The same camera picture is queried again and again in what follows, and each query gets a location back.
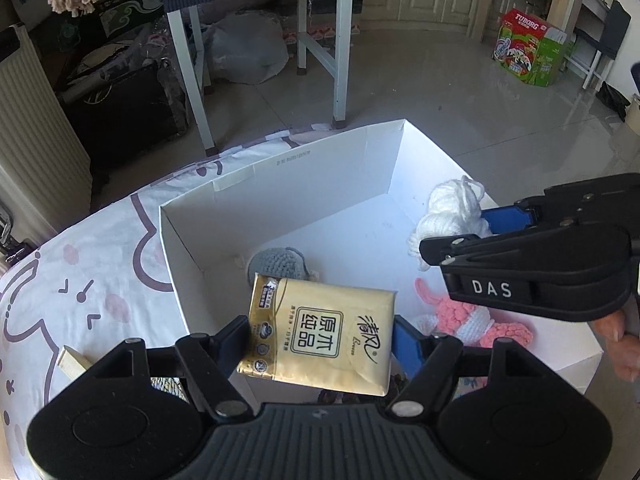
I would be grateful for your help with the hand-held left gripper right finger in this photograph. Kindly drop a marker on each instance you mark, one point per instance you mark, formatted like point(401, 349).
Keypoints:
point(406, 347)

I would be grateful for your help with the beige wooden block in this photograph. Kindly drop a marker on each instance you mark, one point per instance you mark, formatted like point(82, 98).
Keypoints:
point(72, 360)

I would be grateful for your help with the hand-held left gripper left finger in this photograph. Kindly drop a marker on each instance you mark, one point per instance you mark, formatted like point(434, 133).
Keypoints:
point(232, 342)

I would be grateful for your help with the green cardboard drinks box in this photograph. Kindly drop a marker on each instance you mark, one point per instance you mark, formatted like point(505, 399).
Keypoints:
point(530, 55)

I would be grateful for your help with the grey crochet piece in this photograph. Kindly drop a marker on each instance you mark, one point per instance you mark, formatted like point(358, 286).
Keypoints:
point(280, 262)

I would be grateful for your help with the white ribbed suitcase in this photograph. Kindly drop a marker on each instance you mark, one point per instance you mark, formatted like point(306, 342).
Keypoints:
point(30, 110)

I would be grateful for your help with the red patterned storage box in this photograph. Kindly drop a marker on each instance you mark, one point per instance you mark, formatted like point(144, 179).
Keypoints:
point(320, 34)

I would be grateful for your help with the beige tissue packet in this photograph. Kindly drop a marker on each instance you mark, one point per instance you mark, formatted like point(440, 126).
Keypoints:
point(320, 335)

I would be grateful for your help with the black plastic bag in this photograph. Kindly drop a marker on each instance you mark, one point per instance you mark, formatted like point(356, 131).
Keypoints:
point(612, 100)

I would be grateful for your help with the wooden dining table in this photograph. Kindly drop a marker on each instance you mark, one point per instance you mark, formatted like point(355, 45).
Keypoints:
point(484, 0)

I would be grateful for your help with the clear plastic bag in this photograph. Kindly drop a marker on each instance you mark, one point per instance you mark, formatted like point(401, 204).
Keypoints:
point(245, 45)

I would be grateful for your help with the white cardboard box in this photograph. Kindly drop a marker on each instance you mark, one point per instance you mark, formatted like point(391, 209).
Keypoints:
point(300, 195)

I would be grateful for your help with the person's right hand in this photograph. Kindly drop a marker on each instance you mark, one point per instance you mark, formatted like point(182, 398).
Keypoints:
point(612, 332)

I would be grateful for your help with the white printed bedsheet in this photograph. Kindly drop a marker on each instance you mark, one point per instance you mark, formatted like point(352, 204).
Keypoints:
point(100, 270)

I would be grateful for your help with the white yarn ball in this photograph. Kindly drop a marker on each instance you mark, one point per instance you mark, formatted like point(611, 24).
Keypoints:
point(450, 210)

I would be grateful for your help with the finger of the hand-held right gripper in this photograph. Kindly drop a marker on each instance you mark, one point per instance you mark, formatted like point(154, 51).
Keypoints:
point(505, 220)
point(500, 247)

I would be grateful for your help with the white metal stool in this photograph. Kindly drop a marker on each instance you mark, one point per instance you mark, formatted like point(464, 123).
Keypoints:
point(192, 85)

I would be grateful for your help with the pink crochet doll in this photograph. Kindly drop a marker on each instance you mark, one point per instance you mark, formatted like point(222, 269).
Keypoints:
point(510, 334)

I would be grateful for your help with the black chair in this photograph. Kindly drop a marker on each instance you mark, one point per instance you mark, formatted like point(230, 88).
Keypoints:
point(615, 30)

